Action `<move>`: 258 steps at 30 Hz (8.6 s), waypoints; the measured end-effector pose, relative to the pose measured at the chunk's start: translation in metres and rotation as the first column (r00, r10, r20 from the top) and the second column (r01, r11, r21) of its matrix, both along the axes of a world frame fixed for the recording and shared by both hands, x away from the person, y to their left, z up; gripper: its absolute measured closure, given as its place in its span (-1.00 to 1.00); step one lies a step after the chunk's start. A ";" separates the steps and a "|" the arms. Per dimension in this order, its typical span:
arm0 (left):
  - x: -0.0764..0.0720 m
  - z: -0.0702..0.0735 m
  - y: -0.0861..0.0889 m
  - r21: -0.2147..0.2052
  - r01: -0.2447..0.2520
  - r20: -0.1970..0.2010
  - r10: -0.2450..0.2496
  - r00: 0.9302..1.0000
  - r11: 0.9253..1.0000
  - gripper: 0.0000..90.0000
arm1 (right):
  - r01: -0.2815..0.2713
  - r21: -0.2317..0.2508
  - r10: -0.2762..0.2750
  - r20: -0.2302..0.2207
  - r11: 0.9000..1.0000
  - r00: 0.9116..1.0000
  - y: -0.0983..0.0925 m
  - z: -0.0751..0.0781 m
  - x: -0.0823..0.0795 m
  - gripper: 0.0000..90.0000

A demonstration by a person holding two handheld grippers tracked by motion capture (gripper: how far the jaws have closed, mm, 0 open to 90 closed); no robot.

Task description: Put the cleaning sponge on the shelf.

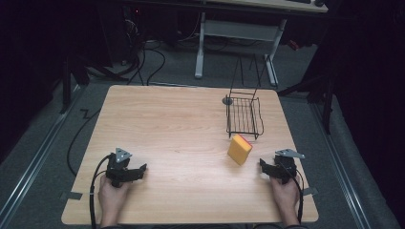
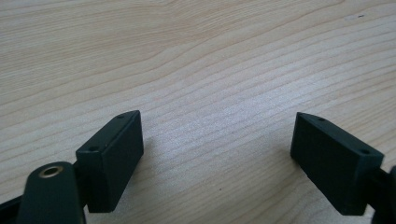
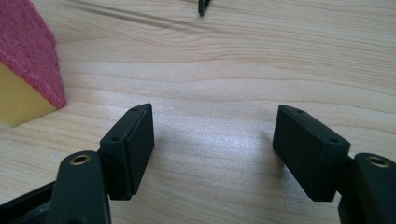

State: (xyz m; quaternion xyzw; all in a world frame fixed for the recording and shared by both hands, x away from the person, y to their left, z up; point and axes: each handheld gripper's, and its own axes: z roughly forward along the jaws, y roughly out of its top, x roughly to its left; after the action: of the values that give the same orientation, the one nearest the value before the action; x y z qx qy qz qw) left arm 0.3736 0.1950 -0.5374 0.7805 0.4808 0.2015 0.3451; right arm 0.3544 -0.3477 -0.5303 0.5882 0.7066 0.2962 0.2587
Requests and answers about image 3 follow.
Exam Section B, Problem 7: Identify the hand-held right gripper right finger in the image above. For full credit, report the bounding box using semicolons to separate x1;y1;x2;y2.
272;104;351;203

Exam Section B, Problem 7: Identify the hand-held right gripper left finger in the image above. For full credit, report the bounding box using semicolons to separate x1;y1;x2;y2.
98;103;156;202

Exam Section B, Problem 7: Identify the red and yellow sponge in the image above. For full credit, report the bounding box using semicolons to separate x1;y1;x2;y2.
0;0;68;128

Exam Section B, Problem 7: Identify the small black object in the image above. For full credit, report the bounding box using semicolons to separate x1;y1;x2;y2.
197;0;212;18

